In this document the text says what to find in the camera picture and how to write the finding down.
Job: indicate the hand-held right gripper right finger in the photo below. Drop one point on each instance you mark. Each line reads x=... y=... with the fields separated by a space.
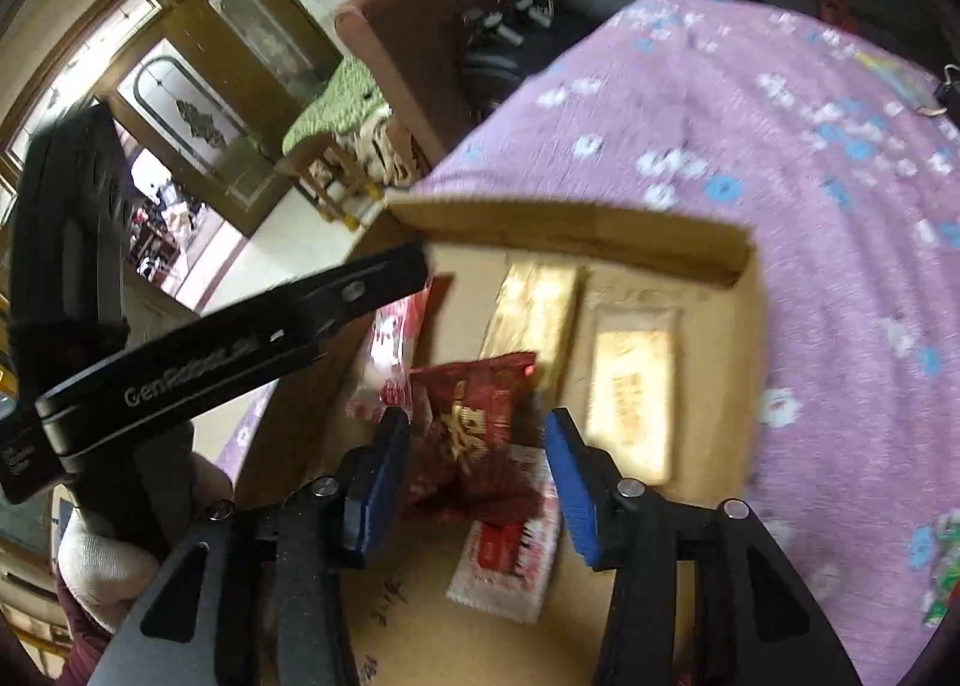
x=574 y=506

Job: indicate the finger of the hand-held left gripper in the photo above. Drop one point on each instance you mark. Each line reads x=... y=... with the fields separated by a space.
x=375 y=281

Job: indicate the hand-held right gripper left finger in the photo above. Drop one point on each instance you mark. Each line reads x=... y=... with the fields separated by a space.
x=379 y=498

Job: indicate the dark red shiny snack packet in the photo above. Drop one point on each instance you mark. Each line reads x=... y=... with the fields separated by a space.
x=465 y=424

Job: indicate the cardboard box tray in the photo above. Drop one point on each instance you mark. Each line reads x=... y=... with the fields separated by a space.
x=405 y=626

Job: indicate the person's left forearm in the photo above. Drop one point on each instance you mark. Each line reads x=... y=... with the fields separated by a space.
x=79 y=656

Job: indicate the person's left hand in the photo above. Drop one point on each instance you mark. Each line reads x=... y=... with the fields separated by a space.
x=97 y=566

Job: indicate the small pink snack packet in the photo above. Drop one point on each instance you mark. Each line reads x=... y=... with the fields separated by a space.
x=390 y=356

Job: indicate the white snack packet red label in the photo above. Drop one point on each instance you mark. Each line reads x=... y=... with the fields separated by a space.
x=510 y=566

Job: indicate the wooden stool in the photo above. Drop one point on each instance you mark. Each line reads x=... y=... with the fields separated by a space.
x=337 y=195

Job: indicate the gold snack packet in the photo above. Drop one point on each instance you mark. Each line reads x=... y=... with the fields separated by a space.
x=634 y=394
x=532 y=319

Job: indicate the beige floral blanket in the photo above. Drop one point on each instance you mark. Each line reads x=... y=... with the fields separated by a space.
x=375 y=146

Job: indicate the green patterned blanket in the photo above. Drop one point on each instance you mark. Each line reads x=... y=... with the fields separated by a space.
x=330 y=105

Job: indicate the brown armchair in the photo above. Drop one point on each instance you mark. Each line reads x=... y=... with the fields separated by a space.
x=420 y=34

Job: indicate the wooden glass door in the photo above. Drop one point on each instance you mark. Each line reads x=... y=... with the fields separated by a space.
x=247 y=56

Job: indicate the spare black gripper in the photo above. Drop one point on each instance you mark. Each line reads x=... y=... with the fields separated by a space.
x=487 y=23
x=529 y=8

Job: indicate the purple floral tablecloth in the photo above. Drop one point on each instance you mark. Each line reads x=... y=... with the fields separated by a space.
x=825 y=281

